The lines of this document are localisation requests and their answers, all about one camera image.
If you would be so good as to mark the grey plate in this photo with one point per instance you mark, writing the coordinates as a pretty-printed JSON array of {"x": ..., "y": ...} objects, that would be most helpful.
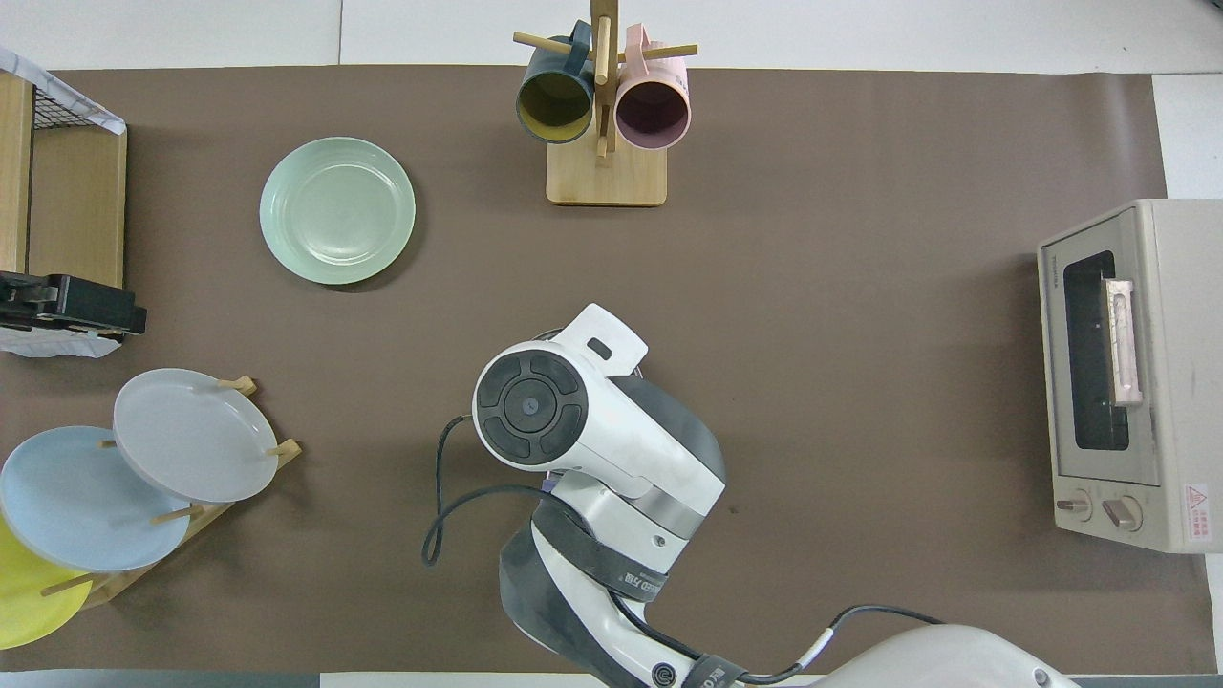
[{"x": 191, "y": 435}]

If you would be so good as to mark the wooden plate rack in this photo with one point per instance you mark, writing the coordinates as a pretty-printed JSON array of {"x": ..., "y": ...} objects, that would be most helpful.
[{"x": 124, "y": 578}]

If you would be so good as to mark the light blue plate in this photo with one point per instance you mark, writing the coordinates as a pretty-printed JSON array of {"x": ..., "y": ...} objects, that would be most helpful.
[{"x": 76, "y": 506}]

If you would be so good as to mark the pink ribbed mug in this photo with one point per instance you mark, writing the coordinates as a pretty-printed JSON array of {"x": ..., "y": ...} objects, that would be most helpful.
[{"x": 654, "y": 110}]

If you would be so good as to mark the white checked cloth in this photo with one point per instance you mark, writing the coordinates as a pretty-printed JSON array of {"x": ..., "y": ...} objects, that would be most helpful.
[
  {"x": 48, "y": 346},
  {"x": 38, "y": 76}
]

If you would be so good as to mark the dark teal mug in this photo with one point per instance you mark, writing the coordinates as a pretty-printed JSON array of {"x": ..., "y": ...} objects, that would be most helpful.
[{"x": 554, "y": 100}]

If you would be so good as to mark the yellow plate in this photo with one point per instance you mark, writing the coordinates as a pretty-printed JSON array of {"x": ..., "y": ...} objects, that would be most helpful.
[{"x": 29, "y": 602}]

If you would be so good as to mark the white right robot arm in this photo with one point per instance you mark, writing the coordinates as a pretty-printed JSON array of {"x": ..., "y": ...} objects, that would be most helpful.
[{"x": 621, "y": 449}]

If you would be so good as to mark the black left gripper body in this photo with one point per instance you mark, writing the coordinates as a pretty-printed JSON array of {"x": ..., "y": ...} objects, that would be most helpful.
[{"x": 27, "y": 304}]

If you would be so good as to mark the wooden mug tree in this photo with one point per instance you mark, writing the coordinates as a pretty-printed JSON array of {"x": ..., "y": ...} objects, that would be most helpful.
[{"x": 607, "y": 182}]

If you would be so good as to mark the beige toaster oven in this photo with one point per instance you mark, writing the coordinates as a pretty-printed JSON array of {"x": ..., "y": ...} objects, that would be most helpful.
[{"x": 1185, "y": 334}]

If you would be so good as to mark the brown table mat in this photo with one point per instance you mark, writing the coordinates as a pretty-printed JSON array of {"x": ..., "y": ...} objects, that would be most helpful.
[{"x": 860, "y": 382}]

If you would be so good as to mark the light green plate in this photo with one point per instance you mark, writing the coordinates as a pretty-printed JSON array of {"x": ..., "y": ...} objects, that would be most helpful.
[{"x": 334, "y": 210}]

